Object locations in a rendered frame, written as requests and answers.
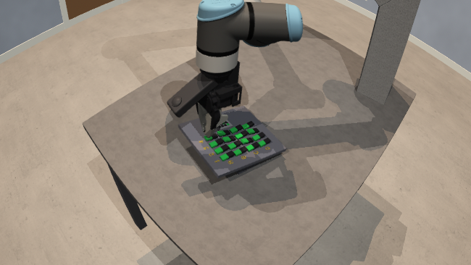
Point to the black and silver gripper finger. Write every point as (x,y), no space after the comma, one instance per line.
(201,112)
(214,119)

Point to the grey switch panel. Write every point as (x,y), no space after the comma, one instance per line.
(236,145)

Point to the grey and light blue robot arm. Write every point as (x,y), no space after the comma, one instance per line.
(221,24)

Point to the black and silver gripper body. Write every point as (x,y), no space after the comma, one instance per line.
(223,94)

